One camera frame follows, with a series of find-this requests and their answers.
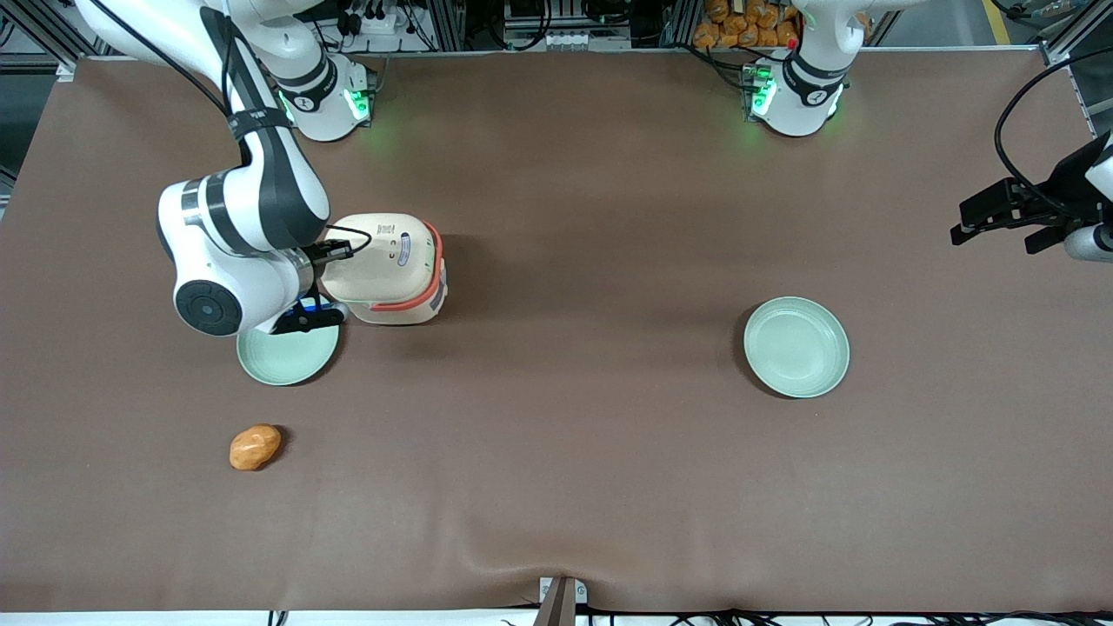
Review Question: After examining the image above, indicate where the aluminium frame post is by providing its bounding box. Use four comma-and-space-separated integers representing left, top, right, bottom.
0, 0, 97, 81
1035, 0, 1113, 69

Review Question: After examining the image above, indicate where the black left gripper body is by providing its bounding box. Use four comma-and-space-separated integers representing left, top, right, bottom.
1009, 178, 1069, 231

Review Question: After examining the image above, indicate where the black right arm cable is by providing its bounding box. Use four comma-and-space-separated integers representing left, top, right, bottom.
90, 0, 375, 262

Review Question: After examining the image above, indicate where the orange snack bags pile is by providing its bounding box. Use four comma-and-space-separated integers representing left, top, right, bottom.
693, 0, 801, 50

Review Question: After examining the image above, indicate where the brown table cloth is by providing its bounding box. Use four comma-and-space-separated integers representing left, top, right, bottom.
0, 48, 1113, 615

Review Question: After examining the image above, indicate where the white power strip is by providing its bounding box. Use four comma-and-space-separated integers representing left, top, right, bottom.
342, 0, 411, 37

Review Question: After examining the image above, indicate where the pale green plate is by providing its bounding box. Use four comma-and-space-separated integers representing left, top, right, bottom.
237, 306, 342, 387
743, 296, 850, 399

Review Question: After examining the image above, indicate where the metal clamp bracket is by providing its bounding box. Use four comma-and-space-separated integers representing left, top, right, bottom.
538, 576, 589, 626

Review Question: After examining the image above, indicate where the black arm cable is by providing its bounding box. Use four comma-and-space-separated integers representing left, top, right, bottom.
90, 0, 375, 262
994, 48, 1113, 218

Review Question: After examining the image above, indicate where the orange potato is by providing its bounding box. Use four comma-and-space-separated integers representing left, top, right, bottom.
229, 423, 283, 472

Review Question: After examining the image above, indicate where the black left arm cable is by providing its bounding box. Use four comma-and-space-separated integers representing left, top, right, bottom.
994, 48, 1113, 218

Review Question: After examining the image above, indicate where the beige rice cooker orange trim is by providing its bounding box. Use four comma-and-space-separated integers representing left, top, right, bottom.
318, 213, 450, 327

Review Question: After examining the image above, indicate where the silver electronics box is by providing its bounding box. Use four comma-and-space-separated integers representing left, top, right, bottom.
503, 0, 633, 51

